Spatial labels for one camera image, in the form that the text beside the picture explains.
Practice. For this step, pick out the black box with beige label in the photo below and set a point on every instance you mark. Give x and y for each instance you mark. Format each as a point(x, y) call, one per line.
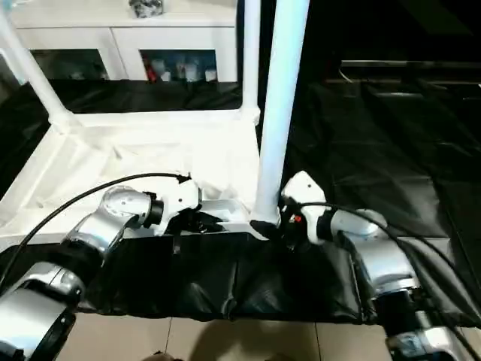
point(323, 37)

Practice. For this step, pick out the black mat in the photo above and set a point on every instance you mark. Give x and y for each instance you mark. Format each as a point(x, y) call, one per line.
point(263, 278)

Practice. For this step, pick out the dark robot foot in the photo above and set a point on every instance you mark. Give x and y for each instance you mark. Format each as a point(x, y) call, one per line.
point(163, 356)

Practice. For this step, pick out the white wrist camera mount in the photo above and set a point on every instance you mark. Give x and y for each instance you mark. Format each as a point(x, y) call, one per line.
point(180, 199)
point(304, 188)

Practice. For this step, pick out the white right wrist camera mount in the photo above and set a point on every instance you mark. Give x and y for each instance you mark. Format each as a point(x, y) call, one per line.
point(304, 188)

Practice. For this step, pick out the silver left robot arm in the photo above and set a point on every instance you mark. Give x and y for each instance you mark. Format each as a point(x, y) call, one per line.
point(105, 222)

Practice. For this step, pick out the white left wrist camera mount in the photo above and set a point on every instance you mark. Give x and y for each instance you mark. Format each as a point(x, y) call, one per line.
point(180, 199)

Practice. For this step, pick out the clear bag on cabinet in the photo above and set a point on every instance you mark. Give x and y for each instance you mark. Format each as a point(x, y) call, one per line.
point(146, 8)

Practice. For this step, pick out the white plastic table leg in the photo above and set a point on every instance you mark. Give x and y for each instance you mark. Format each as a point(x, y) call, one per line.
point(250, 56)
point(278, 113)
point(37, 75)

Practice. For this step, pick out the white cabinet with glass doors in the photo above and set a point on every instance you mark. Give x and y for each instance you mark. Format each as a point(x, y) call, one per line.
point(112, 37)

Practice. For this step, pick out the black television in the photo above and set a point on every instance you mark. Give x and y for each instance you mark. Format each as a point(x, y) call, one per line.
point(413, 64)

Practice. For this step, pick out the grey curtain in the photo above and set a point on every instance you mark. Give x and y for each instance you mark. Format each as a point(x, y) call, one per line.
point(7, 90)

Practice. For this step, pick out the white plastic table top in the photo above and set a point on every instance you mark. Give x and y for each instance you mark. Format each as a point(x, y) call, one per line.
point(112, 150)

